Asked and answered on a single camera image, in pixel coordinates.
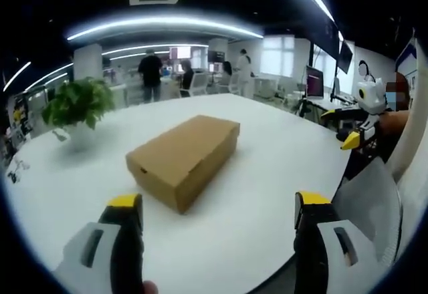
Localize long curved ceiling light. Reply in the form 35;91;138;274
66;15;265;42

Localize brown cardboard shoe box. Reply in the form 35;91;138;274
125;114;241;215

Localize short ceiling light strip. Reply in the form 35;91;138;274
2;61;33;93

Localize computer monitor purple screen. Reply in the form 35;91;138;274
305;65;325;99

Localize person's white shirt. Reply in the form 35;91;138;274
386;38;428;261

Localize black wall screen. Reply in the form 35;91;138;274
336;39;354;74

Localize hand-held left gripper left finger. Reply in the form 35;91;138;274
52;193;145;294

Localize small dark items on table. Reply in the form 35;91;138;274
5;158;31;184

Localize blue white banner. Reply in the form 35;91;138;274
395;35;419;86

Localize person's left hand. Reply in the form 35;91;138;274
142;279;161;294

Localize green potted plant white pot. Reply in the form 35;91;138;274
41;76;116;153

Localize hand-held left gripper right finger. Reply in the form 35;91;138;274
293;190;384;294

